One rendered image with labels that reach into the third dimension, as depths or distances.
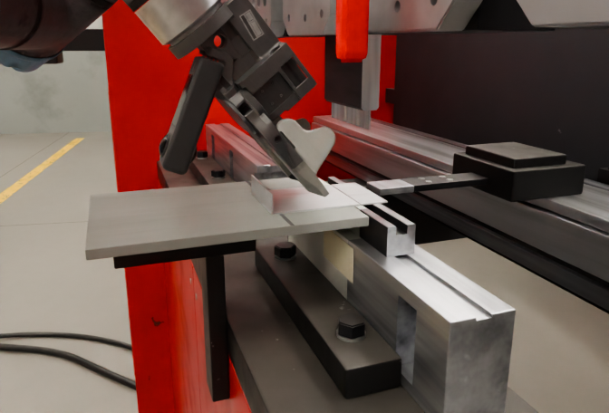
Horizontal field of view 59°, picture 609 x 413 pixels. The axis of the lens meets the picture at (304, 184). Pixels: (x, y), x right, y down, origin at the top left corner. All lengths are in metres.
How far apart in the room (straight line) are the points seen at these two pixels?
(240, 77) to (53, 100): 7.39
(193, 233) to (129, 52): 0.94
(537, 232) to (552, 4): 0.46
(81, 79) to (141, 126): 6.39
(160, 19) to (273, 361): 0.33
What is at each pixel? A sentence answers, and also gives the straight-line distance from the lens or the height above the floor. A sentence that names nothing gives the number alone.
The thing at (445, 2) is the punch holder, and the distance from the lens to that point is 0.37.
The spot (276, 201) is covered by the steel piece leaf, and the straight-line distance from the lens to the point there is 0.58.
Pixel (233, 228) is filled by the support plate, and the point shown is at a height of 1.00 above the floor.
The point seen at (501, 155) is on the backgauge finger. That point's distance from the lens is 0.70.
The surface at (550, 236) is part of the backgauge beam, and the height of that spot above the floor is 0.94.
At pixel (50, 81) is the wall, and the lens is 7.88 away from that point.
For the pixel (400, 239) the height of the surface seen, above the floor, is 0.99.
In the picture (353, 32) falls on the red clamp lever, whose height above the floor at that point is 1.17.
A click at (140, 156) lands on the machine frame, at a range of 1.43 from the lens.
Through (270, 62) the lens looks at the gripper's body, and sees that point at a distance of 0.53.
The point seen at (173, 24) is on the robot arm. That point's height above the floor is 1.18.
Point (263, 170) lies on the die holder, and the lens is 0.90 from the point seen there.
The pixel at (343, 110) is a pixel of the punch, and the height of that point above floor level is 1.09.
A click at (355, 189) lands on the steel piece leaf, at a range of 0.63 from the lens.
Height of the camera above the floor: 1.17
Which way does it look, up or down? 15 degrees down
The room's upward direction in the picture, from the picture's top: straight up
